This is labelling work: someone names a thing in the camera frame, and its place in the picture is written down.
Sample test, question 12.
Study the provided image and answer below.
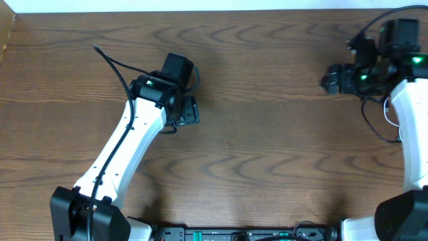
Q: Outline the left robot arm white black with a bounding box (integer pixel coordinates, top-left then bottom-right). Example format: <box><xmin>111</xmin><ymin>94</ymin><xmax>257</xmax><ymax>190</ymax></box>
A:
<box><xmin>49</xmin><ymin>70</ymin><xmax>199</xmax><ymax>240</ymax></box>

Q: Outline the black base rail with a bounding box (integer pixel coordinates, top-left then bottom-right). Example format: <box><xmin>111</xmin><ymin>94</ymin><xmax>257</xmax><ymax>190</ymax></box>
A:
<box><xmin>149</xmin><ymin>224</ymin><xmax>340</xmax><ymax>241</ymax></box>

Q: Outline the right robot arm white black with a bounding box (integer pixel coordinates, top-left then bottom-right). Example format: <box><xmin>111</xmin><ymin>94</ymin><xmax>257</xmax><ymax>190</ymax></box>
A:
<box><xmin>321</xmin><ymin>53</ymin><xmax>427</xmax><ymax>240</ymax></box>

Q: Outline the white USB cable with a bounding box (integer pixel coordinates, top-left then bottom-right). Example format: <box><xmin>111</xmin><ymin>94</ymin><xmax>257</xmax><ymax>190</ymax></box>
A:
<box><xmin>383</xmin><ymin>96</ymin><xmax>402</xmax><ymax>141</ymax></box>

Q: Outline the short black USB cable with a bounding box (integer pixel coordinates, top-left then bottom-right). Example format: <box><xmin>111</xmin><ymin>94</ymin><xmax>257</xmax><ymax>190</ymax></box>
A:
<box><xmin>360</xmin><ymin>96</ymin><xmax>402</xmax><ymax>144</ymax></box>

